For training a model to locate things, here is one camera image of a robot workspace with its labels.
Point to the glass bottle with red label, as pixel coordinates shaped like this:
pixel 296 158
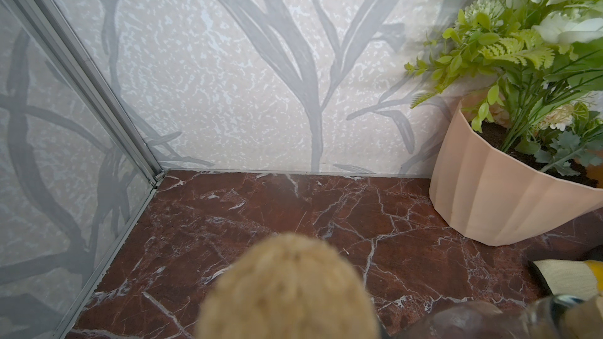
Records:
pixel 289 286

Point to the short glass bottle gold label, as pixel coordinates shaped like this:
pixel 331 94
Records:
pixel 559 316

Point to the yellow gardening glove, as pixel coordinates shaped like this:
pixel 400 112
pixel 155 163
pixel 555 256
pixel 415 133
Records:
pixel 579 278

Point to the pink flower pot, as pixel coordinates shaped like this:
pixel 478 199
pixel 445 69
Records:
pixel 490 197

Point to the green artificial plant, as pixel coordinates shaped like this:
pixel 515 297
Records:
pixel 546 59

